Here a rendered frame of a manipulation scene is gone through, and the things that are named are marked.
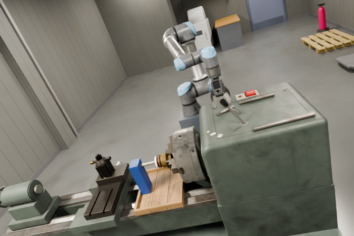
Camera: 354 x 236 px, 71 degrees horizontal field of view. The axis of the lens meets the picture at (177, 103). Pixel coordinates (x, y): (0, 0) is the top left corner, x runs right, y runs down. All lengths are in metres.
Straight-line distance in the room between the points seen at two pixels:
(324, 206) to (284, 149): 0.44
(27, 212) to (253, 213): 1.46
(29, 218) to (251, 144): 1.56
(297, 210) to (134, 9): 6.97
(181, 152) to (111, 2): 6.93
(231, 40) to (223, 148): 6.46
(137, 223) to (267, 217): 0.76
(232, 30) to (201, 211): 6.37
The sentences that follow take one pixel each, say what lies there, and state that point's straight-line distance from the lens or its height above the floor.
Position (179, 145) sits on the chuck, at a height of 1.21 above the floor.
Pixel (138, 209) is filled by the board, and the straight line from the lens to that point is 1.59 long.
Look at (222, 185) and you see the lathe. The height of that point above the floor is 1.00.
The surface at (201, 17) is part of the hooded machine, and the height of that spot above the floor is 1.05.
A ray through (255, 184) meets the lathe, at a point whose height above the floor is 0.96.
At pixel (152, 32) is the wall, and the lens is 7.72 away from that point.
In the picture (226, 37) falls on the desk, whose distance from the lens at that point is 7.52.
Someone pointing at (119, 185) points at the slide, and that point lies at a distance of 1.73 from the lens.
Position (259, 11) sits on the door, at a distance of 8.98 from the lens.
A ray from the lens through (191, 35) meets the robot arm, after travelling 1.78.
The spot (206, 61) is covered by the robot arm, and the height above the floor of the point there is 1.56.
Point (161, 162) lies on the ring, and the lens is 1.50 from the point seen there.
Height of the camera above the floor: 1.94
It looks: 23 degrees down
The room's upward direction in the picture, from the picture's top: 20 degrees counter-clockwise
